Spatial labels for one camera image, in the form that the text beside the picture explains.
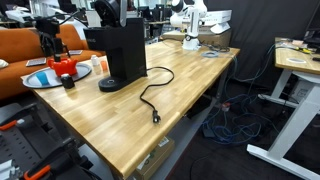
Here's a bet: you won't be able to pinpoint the white round chair back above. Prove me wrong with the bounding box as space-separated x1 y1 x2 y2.
64 15 89 29

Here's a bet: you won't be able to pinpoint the white salt shaker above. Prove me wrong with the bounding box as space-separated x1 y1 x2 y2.
90 54 101 67

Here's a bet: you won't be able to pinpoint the stack of white boxes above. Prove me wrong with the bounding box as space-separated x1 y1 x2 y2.
201 9 233 35

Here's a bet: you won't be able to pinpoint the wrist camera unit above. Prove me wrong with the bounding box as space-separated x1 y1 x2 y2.
34 16 62 34

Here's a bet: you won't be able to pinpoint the black curtain backdrop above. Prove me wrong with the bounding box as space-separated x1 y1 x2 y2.
203 0 320 92

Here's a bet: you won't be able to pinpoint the black folding stand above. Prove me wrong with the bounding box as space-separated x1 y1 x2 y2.
61 43 72 60

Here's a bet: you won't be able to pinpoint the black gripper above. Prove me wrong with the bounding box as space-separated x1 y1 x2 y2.
38 31 65 63

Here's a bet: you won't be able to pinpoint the blue floor cables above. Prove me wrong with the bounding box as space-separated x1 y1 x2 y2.
202 43 280 146

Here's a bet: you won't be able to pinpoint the black equipment cart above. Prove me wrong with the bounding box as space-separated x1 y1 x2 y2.
0 102 103 180

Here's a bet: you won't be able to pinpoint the black coffee machine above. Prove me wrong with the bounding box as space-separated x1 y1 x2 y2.
83 0 148 93

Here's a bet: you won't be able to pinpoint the small orange cup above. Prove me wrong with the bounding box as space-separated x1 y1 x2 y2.
100 59 109 72

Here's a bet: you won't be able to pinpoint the cardboard box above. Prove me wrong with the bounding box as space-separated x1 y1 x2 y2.
132 135 176 180

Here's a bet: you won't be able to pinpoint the black monitor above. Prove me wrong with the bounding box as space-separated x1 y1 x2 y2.
303 9 320 50

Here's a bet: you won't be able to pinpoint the orange sofa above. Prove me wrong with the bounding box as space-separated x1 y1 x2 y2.
0 23 107 101

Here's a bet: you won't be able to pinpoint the white tape roll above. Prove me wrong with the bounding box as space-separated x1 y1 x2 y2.
285 57 308 65

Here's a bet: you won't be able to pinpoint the black power cord with plug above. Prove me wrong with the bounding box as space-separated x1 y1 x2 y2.
139 66 175 125

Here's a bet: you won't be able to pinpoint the dark flat tablet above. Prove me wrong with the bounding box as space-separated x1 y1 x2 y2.
67 49 84 57
25 57 48 68

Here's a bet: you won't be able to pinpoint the wooden desk with white legs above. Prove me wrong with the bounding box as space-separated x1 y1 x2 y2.
246 36 320 180

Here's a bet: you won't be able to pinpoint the blue plastic cup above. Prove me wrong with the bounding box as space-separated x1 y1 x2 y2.
35 70 50 86

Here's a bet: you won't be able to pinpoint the grey round tray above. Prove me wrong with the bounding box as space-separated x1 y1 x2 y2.
21 62 93 90

